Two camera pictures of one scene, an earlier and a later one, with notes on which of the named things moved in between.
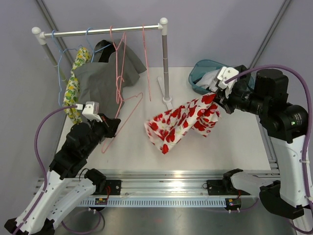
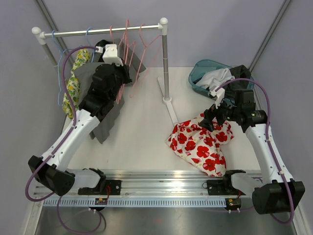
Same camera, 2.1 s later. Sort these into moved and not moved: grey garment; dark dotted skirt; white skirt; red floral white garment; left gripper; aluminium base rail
Moved: left gripper; red floral white garment
Not moved: aluminium base rail; white skirt; grey garment; dark dotted skirt
